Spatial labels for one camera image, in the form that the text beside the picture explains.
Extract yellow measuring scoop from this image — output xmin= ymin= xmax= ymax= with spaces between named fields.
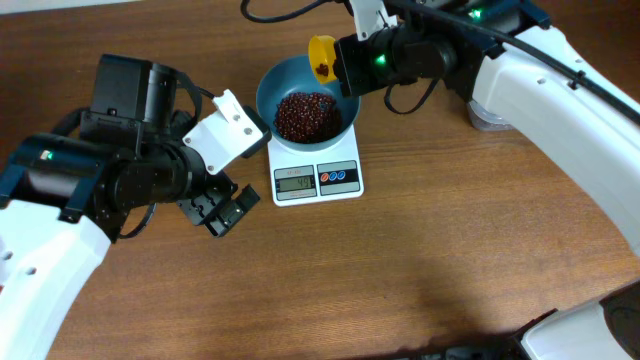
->
xmin=308 ymin=35 xmax=337 ymax=84

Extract red beans in bowl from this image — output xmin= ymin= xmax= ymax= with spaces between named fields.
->
xmin=274 ymin=92 xmax=342 ymax=144

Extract white digital kitchen scale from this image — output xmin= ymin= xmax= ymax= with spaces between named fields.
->
xmin=268 ymin=126 xmax=364 ymax=207

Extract clear plastic bean container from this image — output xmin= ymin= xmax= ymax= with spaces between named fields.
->
xmin=467 ymin=100 xmax=514 ymax=132

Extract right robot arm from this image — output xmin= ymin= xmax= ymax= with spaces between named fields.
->
xmin=332 ymin=1 xmax=639 ymax=249

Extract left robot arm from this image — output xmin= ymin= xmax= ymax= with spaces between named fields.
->
xmin=1 ymin=54 xmax=271 ymax=359

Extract teal plastic bowl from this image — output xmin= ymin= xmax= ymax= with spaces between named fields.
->
xmin=256 ymin=55 xmax=361 ymax=152

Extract right black cable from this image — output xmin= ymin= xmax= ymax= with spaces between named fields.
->
xmin=239 ymin=0 xmax=351 ymax=25

